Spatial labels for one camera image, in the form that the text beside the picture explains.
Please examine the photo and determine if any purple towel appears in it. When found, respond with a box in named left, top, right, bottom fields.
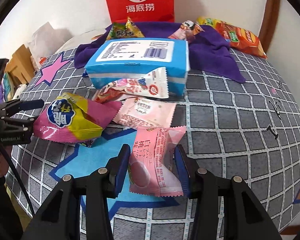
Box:
left=74, top=22, right=245, bottom=83

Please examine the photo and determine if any pink peach snack packet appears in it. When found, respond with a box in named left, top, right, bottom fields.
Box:
left=128, top=126, right=186, bottom=197

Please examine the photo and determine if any pale pink nougat packet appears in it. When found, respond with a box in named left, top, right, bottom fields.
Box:
left=113, top=97, right=177, bottom=129

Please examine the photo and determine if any wooden bedside furniture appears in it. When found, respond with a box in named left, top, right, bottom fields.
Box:
left=5, top=44, right=35, bottom=87

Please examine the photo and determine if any fruit print white cloth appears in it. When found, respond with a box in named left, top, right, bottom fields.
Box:
left=55, top=29, right=106, bottom=53

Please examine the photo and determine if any panda pink snack packet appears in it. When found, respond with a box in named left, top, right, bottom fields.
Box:
left=168, top=21, right=204, bottom=43

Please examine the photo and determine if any blue tissue box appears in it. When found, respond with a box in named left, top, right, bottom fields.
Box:
left=84, top=38, right=190, bottom=96

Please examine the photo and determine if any white red snack packet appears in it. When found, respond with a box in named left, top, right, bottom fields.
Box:
left=93, top=67, right=169, bottom=103

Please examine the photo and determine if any checkered grey tablecloth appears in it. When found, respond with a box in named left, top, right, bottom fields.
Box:
left=12, top=49, right=300, bottom=239

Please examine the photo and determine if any brown wooden door frame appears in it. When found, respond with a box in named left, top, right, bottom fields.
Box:
left=258, top=0, right=281, bottom=53

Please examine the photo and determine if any pink yellow snack bag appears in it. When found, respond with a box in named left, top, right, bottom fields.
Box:
left=33, top=92, right=121, bottom=143

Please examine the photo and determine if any red paper shopping bag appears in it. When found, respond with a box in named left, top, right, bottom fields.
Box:
left=106, top=0, right=174, bottom=22

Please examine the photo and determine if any green snack packet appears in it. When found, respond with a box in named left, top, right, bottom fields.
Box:
left=106, top=22, right=126, bottom=41

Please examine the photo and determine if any yellow triangular snack packet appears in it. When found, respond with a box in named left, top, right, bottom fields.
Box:
left=125, top=17, right=144, bottom=38

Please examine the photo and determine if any orange chips bag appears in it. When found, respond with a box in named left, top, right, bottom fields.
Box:
left=214, top=21, right=267, bottom=59

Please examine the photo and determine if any person left hand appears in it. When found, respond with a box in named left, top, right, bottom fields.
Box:
left=0, top=146, right=12, bottom=177

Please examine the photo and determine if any blue star sticker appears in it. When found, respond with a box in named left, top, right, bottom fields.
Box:
left=50, top=129, right=179, bottom=219

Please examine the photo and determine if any pink star sticker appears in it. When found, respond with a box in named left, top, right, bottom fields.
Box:
left=34, top=53, right=72, bottom=87

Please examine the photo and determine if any white Miniso plastic bag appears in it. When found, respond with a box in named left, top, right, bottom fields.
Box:
left=27, top=22, right=73, bottom=67

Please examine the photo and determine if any yellow chips bag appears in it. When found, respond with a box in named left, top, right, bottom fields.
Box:
left=197, top=16, right=222, bottom=29

